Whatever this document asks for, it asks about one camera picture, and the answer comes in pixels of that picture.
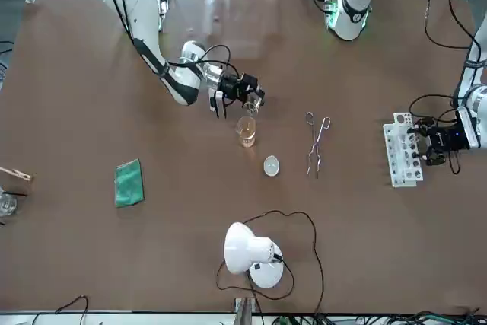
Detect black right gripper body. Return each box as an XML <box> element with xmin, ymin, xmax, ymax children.
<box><xmin>219</xmin><ymin>72</ymin><xmax>248</xmax><ymax>100</ymax></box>

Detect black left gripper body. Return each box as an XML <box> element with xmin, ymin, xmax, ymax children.
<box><xmin>429</xmin><ymin>123</ymin><xmax>457</xmax><ymax>151</ymax></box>

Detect small glass beaker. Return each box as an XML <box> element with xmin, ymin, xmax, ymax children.
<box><xmin>243</xmin><ymin>98</ymin><xmax>263</xmax><ymax>116</ymax></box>

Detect white test tube rack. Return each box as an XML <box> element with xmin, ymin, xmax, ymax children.
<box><xmin>382</xmin><ymin>111</ymin><xmax>425</xmax><ymax>188</ymax></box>

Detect glass beaker yellow liquid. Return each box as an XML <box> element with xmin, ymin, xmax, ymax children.
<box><xmin>235</xmin><ymin>115</ymin><xmax>257</xmax><ymax>148</ymax></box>

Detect small white ceramic dish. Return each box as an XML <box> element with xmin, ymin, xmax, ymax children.
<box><xmin>263</xmin><ymin>155</ymin><xmax>282</xmax><ymax>177</ymax></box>

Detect metal crucible tongs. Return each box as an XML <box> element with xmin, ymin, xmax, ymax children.
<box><xmin>305</xmin><ymin>111</ymin><xmax>332</xmax><ymax>180</ymax></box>

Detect green folded cloth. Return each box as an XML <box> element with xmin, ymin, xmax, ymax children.
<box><xmin>113</xmin><ymin>158</ymin><xmax>146</xmax><ymax>209</ymax></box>

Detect white desk lamp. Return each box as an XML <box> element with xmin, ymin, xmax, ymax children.
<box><xmin>223</xmin><ymin>221</ymin><xmax>285</xmax><ymax>290</ymax></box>

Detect wooden test tube clamp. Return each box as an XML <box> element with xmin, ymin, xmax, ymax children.
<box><xmin>0</xmin><ymin>167</ymin><xmax>33</xmax><ymax>183</ymax></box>

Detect black tripod stand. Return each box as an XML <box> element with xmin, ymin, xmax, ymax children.
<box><xmin>0</xmin><ymin>186</ymin><xmax>29</xmax><ymax>227</ymax></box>

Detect clear glass alcohol burner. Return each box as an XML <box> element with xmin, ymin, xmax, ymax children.
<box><xmin>0</xmin><ymin>192</ymin><xmax>18</xmax><ymax>216</ymax></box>

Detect black lamp cable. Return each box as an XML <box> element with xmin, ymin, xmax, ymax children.
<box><xmin>215</xmin><ymin>209</ymin><xmax>325</xmax><ymax>314</ymax></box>

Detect aluminium frame post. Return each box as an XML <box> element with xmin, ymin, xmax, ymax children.
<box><xmin>234</xmin><ymin>296</ymin><xmax>255</xmax><ymax>325</ymax></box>

